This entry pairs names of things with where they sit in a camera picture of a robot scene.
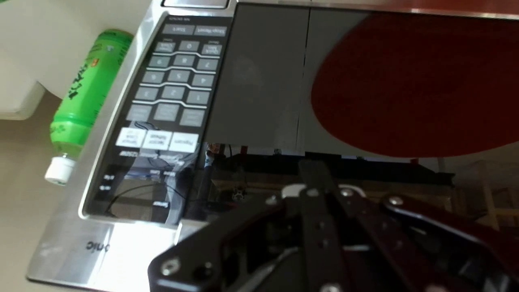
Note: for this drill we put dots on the stainless steel microwave oven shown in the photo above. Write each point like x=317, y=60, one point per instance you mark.
x=260, y=81

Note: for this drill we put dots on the green plastic bottle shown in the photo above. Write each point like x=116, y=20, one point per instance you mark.
x=87, y=97

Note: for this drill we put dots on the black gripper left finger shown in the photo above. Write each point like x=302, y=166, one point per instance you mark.
x=244, y=248

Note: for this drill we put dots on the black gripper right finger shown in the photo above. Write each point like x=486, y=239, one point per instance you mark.
x=422, y=237

